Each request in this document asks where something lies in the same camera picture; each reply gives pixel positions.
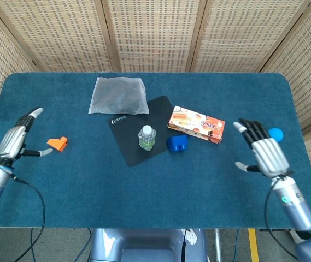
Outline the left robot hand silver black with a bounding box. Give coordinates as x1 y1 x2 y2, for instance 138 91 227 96
0 107 54 168

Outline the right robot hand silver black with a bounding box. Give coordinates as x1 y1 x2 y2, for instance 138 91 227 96
233 118 292 180

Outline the orange small block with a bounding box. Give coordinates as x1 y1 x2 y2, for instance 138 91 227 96
47 136 68 152

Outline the blue plastic block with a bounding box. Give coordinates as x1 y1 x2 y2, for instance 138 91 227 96
166 134 189 152

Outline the blue ball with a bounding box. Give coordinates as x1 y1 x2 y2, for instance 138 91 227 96
267 127 284 142

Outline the orange biscuit box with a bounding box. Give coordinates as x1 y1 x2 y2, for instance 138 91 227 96
167 105 226 145

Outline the metal table leg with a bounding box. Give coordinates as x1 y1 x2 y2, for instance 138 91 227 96
214 228 222 262

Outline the clear bag of dark contents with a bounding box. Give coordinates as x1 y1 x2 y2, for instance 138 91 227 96
88 76 149 115

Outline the black mouse pad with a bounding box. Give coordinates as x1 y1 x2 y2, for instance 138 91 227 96
107 95 175 168

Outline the clear water bottle green label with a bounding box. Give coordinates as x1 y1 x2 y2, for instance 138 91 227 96
138 124 157 151

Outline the blue tablecloth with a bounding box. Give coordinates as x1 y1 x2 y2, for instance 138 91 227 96
0 72 311 229

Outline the silver blue robot torso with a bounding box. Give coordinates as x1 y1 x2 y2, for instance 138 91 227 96
89 228 208 262

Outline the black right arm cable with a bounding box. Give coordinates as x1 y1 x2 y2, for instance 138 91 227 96
263 188 301 261

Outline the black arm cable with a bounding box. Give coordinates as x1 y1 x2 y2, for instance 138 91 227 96
11 176 46 262
263 188 301 261

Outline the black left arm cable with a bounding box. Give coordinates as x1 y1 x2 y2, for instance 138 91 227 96
11 176 46 262

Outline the thin blue cable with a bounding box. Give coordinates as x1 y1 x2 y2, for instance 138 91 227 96
233 228 239 262

